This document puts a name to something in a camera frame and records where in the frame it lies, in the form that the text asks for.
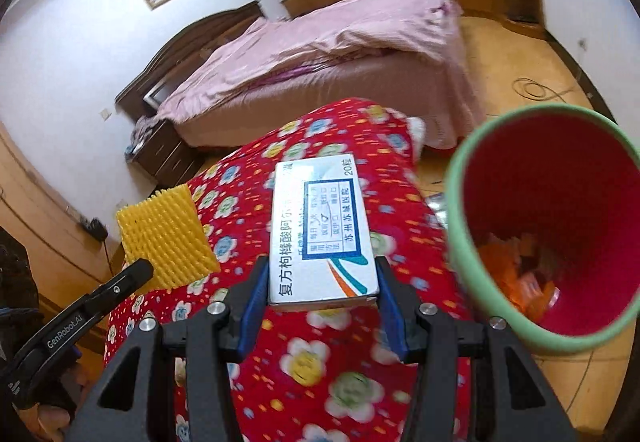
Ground dark wooden headboard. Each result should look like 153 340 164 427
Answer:
115 0 264 121

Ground red smiley flower quilt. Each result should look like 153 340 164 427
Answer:
103 97 474 442

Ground dark wooden nightstand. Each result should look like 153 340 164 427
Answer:
125 121 204 188

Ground orange foam net bag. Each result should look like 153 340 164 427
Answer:
477 233 560 323

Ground red bin with green rim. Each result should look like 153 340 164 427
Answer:
445 103 639 354

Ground yellow foam net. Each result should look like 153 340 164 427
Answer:
116 184 220 294

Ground clothes on nightstand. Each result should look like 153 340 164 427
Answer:
125 116 160 159

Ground brown mattress bed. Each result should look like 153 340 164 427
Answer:
175 52 485 150

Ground pink bed cover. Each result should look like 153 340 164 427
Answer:
156 0 466 124

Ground wooden wardrobe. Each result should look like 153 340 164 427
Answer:
1 128 124 318

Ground black wall charger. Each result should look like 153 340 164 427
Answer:
79 217 108 243

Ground cable on floor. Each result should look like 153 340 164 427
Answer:
510 76 576 104

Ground white blue medicine box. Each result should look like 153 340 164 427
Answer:
269 154 378 311

